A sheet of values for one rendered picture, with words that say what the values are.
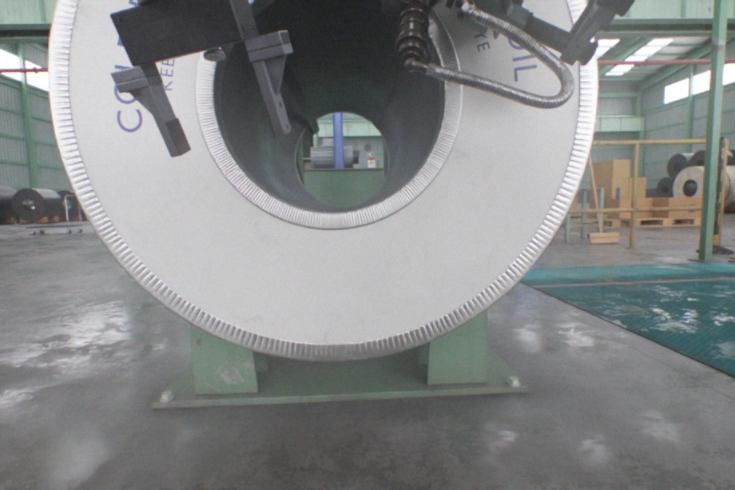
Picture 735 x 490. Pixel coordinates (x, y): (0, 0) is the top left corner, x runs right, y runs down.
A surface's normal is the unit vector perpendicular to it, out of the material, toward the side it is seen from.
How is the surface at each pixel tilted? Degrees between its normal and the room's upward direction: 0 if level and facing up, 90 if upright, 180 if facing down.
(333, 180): 90
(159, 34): 114
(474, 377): 90
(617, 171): 90
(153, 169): 90
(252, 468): 0
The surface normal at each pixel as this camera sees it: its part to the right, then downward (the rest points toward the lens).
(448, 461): -0.03, -0.99
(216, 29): -0.11, 0.50
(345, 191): 0.04, 0.11
